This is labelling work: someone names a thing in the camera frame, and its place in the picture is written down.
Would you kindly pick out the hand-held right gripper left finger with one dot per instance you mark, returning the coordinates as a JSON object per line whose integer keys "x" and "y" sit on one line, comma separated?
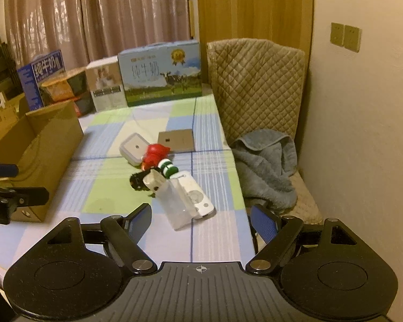
{"x": 140, "y": 220}

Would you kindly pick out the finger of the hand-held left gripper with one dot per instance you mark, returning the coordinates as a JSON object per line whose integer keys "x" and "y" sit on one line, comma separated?
{"x": 27, "y": 197}
{"x": 1, "y": 170}

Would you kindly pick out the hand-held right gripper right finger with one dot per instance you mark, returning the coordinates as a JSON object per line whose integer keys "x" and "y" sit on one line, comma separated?
{"x": 264, "y": 223}

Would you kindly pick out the clear plastic bag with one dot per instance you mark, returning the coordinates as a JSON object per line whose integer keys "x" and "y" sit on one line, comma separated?
{"x": 174, "y": 209}

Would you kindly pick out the cardboard box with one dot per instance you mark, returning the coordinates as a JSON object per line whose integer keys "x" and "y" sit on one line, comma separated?
{"x": 37, "y": 154}

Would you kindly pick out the small black gadget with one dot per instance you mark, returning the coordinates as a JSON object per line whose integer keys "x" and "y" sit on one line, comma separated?
{"x": 137, "y": 181}

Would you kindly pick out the small white plastic device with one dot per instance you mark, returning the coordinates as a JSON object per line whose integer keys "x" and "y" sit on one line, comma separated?
{"x": 153, "y": 180}

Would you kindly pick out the white green bottle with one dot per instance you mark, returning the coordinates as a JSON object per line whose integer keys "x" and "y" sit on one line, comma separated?
{"x": 168, "y": 169}

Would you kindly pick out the white handheld device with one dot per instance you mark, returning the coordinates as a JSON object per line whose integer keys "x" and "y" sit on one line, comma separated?
{"x": 197, "y": 197}

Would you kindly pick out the white power adapter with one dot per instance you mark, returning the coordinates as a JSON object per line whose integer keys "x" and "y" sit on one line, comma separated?
{"x": 132, "y": 147}

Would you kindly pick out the grey towel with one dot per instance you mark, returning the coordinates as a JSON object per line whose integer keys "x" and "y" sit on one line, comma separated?
{"x": 268, "y": 164}

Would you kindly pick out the red figurine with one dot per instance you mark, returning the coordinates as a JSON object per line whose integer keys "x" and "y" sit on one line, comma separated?
{"x": 155, "y": 156}

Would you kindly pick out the flat brown box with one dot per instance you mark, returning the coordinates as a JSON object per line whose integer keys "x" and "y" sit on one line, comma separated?
{"x": 176, "y": 140}

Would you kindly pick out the plaid bedsheet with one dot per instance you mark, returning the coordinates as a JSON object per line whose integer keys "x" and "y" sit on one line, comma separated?
{"x": 100, "y": 130}

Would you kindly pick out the blue milk carton box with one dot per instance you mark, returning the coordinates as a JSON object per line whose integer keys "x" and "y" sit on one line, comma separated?
{"x": 42, "y": 77}

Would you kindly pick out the yellow snack box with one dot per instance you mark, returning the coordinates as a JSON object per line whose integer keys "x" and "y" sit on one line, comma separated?
{"x": 65, "y": 85}

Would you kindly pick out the white printed box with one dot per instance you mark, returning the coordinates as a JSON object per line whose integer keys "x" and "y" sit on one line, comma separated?
{"x": 105, "y": 87}

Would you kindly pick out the quilted beige cover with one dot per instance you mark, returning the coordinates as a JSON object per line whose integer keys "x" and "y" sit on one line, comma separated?
{"x": 255, "y": 84}

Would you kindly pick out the large milk carton box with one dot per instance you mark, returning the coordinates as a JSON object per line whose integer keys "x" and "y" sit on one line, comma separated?
{"x": 159, "y": 73}

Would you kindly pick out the pink curtain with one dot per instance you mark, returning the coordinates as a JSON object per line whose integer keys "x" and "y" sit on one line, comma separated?
{"x": 97, "y": 13}

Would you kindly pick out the wooden panel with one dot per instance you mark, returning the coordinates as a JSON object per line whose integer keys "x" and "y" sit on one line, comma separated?
{"x": 255, "y": 6}

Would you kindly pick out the beige wall socket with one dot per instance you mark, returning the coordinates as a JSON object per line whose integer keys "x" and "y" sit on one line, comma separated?
{"x": 352, "y": 38}
{"x": 337, "y": 34}

